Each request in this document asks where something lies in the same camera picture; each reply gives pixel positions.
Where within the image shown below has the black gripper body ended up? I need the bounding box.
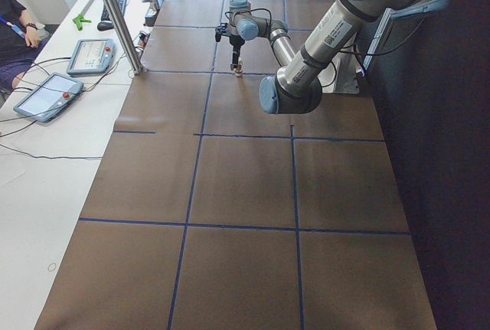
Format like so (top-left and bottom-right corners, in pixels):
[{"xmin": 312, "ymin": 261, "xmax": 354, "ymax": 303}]
[{"xmin": 229, "ymin": 35, "xmax": 245, "ymax": 66}]

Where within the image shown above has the black pendant cable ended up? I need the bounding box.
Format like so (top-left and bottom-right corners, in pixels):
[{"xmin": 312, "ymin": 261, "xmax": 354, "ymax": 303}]
[{"xmin": 0, "ymin": 142, "xmax": 104, "ymax": 162}]

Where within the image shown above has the teach pendant tablet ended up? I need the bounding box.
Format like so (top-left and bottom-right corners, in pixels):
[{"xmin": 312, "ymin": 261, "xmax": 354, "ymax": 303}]
[
  {"xmin": 67, "ymin": 38, "xmax": 115, "ymax": 77},
  {"xmin": 13, "ymin": 73, "xmax": 84, "ymax": 123}
]

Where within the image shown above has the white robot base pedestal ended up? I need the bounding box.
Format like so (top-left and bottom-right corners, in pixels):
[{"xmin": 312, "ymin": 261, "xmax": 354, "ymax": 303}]
[{"xmin": 333, "ymin": 54, "xmax": 360, "ymax": 94}]

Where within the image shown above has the black computer mouse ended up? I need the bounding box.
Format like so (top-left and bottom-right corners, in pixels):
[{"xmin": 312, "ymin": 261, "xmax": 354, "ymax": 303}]
[{"xmin": 96, "ymin": 21, "xmax": 114, "ymax": 31}]

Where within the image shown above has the chrome valve with white pipe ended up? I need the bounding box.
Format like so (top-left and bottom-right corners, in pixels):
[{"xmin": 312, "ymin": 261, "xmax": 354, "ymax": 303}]
[{"xmin": 230, "ymin": 58, "xmax": 243, "ymax": 77}]

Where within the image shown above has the aluminium frame post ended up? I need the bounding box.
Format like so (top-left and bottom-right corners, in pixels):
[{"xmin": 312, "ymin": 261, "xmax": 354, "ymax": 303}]
[{"xmin": 103, "ymin": 0, "xmax": 143, "ymax": 75}]

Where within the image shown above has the near teach pendant tablet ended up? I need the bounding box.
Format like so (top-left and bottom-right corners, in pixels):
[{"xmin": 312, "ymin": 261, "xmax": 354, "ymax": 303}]
[{"xmin": 13, "ymin": 73, "xmax": 84, "ymax": 123}]

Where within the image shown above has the brown paper table cover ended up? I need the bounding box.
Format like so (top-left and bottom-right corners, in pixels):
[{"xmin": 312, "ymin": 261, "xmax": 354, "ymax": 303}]
[{"xmin": 36, "ymin": 0, "xmax": 436, "ymax": 329}]

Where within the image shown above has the green plastic clamp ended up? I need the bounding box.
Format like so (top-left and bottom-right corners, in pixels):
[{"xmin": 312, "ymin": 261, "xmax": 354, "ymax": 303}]
[{"xmin": 72, "ymin": 14, "xmax": 92, "ymax": 31}]

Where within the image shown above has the seated person in black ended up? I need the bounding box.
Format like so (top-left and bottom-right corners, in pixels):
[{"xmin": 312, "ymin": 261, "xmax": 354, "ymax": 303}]
[{"xmin": 1, "ymin": 0, "xmax": 47, "ymax": 91}]

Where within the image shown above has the white side table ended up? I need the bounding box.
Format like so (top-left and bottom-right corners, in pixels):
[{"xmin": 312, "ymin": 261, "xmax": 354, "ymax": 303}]
[{"xmin": 1, "ymin": 0, "xmax": 133, "ymax": 329}]

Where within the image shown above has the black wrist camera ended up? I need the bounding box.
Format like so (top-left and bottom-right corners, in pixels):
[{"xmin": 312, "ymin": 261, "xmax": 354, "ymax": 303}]
[{"xmin": 214, "ymin": 22, "xmax": 230, "ymax": 43}]

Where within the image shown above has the far teach pendant tablet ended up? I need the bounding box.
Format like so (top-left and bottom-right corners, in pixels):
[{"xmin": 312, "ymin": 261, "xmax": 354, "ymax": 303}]
[{"xmin": 67, "ymin": 38, "xmax": 115, "ymax": 77}]

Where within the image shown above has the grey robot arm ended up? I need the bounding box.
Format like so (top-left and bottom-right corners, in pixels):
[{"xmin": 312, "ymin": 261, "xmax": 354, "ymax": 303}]
[{"xmin": 215, "ymin": 0, "xmax": 449, "ymax": 114}]

